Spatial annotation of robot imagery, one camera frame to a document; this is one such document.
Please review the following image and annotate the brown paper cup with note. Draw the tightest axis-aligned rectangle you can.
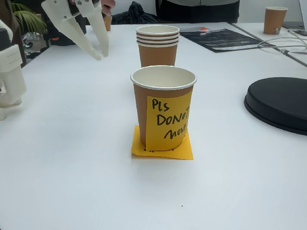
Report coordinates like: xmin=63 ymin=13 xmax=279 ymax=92
xmin=130 ymin=65 xmax=198 ymax=150

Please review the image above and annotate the plain brown paper cup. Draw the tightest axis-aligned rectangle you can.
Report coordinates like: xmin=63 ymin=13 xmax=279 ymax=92
xmin=103 ymin=14 xmax=112 ymax=32

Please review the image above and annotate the brown stacked paper cup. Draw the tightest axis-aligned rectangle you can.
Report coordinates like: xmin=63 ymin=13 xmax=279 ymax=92
xmin=135 ymin=25 xmax=180 ymax=36
xmin=136 ymin=37 xmax=180 ymax=44
xmin=136 ymin=40 xmax=180 ymax=68
xmin=136 ymin=33 xmax=180 ymax=40

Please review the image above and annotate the brown paper cup with logo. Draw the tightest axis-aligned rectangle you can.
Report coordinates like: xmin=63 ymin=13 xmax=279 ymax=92
xmin=263 ymin=6 xmax=288 ymax=35

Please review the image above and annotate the person's hand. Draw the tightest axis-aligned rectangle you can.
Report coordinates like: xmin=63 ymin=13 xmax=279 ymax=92
xmin=100 ymin=0 xmax=117 ymax=17

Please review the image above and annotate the green plant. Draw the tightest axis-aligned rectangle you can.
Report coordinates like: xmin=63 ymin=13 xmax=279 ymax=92
xmin=11 ymin=0 xmax=48 ymax=36

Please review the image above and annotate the black bag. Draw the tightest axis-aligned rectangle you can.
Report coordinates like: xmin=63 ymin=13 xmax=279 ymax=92
xmin=111 ymin=1 xmax=158 ymax=25

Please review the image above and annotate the person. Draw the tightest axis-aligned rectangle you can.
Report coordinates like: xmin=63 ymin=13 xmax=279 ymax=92
xmin=155 ymin=0 xmax=240 ymax=24

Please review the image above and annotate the black printed brochure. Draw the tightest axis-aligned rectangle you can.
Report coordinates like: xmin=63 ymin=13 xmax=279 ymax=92
xmin=178 ymin=26 xmax=276 ymax=53

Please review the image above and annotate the yellow handwritten sticky note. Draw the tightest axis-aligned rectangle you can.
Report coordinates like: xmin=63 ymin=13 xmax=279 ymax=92
xmin=131 ymin=125 xmax=194 ymax=161

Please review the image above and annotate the silver laptop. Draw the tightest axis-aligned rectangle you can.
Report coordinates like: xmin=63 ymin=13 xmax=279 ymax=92
xmin=282 ymin=0 xmax=307 ymax=31

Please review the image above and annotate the black round disc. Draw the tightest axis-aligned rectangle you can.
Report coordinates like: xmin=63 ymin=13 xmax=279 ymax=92
xmin=244 ymin=77 xmax=307 ymax=137

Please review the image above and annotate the white cable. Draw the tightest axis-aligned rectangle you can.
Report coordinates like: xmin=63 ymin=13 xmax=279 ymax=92
xmin=258 ymin=30 xmax=307 ymax=55

